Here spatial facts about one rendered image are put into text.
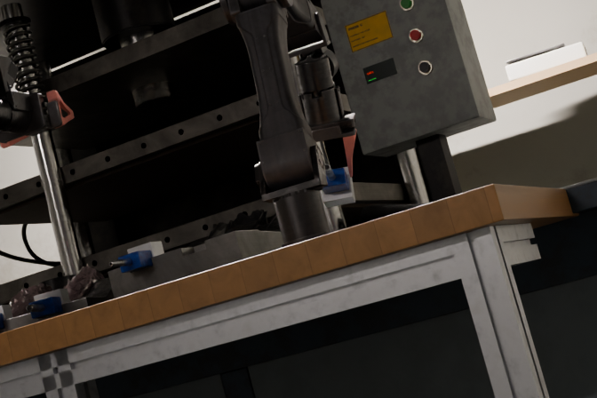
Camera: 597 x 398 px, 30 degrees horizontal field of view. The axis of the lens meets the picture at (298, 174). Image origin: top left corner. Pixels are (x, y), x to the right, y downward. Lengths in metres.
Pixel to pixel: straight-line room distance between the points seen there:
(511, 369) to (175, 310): 0.39
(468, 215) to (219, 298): 0.31
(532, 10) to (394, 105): 2.15
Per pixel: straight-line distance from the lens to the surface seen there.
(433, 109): 2.62
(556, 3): 4.72
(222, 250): 1.85
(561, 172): 4.65
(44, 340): 1.42
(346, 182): 1.81
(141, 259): 1.89
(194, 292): 1.30
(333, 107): 1.82
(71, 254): 2.96
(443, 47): 2.63
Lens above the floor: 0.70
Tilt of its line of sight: 8 degrees up
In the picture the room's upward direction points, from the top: 15 degrees counter-clockwise
